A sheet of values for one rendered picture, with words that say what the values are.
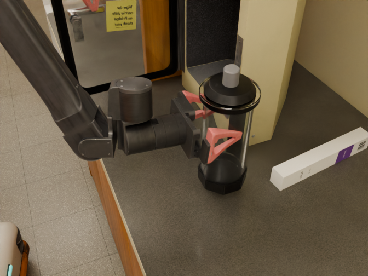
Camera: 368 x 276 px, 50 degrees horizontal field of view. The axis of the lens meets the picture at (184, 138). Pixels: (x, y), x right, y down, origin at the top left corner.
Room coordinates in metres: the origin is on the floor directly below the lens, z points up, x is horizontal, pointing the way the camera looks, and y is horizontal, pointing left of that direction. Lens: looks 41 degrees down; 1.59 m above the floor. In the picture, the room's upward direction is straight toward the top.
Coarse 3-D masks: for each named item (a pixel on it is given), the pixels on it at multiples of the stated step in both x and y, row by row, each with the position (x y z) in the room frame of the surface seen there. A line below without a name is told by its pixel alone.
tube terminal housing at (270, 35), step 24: (240, 0) 0.73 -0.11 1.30; (264, 0) 0.71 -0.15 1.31; (288, 0) 0.73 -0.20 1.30; (240, 24) 0.72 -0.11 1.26; (264, 24) 0.72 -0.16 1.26; (288, 24) 0.74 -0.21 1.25; (264, 48) 0.72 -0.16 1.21; (288, 48) 0.74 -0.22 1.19; (240, 72) 0.70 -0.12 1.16; (264, 72) 0.72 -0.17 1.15; (288, 72) 0.84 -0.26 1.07; (264, 96) 0.73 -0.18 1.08; (264, 120) 0.73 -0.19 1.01
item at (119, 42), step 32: (64, 0) 0.86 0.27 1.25; (96, 0) 0.89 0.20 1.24; (128, 0) 0.92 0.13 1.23; (160, 0) 0.96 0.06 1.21; (96, 32) 0.88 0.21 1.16; (128, 32) 0.92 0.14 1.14; (160, 32) 0.96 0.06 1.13; (96, 64) 0.88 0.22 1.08; (128, 64) 0.91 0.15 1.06; (160, 64) 0.95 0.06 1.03
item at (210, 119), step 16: (256, 96) 0.55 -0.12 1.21; (208, 112) 0.55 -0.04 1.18; (224, 128) 0.53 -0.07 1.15; (240, 128) 0.53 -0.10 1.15; (240, 144) 0.53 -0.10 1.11; (224, 160) 0.53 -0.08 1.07; (240, 160) 0.54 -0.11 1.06; (208, 176) 0.54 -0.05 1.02; (224, 176) 0.53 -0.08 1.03; (240, 176) 0.54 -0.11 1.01
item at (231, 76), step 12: (228, 72) 0.56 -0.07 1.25; (204, 84) 0.58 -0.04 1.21; (216, 84) 0.57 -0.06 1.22; (228, 84) 0.56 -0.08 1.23; (240, 84) 0.57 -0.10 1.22; (252, 84) 0.57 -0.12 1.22; (216, 96) 0.54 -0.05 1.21; (228, 96) 0.53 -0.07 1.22; (240, 96) 0.53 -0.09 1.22; (252, 96) 0.55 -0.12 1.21
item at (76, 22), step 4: (76, 16) 0.87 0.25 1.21; (72, 20) 0.85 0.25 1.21; (76, 20) 0.85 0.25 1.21; (80, 20) 0.86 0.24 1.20; (72, 24) 0.85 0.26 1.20; (76, 24) 0.85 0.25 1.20; (80, 24) 0.85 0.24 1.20; (76, 28) 0.85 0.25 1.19; (80, 28) 0.85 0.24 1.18; (76, 32) 0.85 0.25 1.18; (80, 32) 0.85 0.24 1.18; (76, 36) 0.85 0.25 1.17; (80, 36) 0.85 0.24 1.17; (76, 40) 0.85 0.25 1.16; (80, 40) 0.85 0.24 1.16
